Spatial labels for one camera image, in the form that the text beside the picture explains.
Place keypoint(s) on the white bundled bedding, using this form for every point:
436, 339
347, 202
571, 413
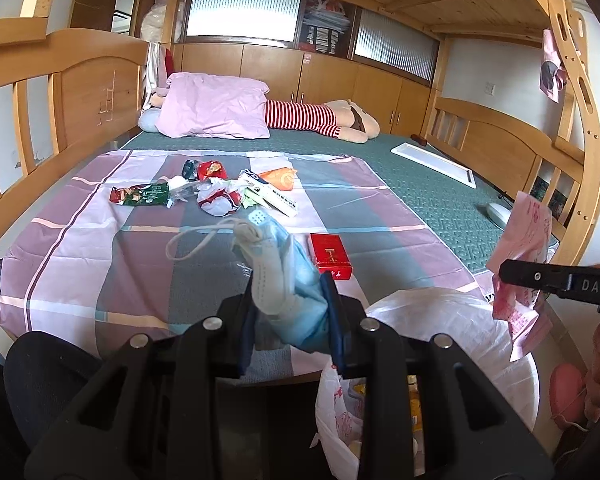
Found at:
162, 15

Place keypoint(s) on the clear plastic wrap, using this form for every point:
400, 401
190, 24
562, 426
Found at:
185, 191

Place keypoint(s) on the plaid bedsheet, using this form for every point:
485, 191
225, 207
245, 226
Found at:
130, 260

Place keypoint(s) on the orange packet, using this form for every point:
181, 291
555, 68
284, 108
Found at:
280, 178

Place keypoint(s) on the long white tray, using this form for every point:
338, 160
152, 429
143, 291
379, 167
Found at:
430, 160

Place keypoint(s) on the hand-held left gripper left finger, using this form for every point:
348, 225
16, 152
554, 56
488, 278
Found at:
247, 332

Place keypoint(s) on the pink pillow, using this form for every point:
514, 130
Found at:
210, 105

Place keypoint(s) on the blue face mask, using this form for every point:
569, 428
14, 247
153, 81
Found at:
290, 280

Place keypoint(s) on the white plastic trash bag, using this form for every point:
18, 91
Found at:
455, 320

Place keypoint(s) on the red white crumpled wrapper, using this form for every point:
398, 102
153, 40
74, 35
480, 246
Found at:
215, 202

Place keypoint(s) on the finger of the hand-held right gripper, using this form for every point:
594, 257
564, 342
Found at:
530, 275

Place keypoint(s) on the green snack wrapper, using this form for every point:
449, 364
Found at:
145, 194

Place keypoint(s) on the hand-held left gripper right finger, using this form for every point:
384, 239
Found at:
334, 325

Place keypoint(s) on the white oval object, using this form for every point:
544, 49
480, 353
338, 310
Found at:
498, 214

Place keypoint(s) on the green bed mat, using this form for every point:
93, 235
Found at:
420, 195

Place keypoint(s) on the wooden bunk bed frame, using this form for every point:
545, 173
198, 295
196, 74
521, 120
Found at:
95, 90

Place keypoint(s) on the pink paper packet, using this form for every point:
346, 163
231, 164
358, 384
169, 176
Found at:
525, 230

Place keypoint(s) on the striped plush toy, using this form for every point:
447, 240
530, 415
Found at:
300, 117

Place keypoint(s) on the hanging white red cloth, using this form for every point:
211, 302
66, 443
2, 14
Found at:
157, 67

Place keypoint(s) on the dark snack packet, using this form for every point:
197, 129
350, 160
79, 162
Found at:
190, 169

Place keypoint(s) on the white wall outlet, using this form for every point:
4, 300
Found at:
489, 88

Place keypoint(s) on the pink rounded object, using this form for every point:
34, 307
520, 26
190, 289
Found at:
567, 390

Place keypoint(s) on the frosted window pane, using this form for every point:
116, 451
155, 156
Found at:
395, 45
242, 12

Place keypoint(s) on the wooden wardrobe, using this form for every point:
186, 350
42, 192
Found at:
95, 0

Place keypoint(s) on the white carton box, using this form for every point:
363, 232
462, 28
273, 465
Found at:
280, 201

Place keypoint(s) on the light blue cushion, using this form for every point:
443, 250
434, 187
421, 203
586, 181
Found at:
149, 121

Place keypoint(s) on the shelf of books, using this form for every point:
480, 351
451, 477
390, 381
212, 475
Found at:
325, 25

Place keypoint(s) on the red snack wrapper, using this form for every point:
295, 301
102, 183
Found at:
211, 170

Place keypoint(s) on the red cigarette box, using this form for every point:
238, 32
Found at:
330, 255

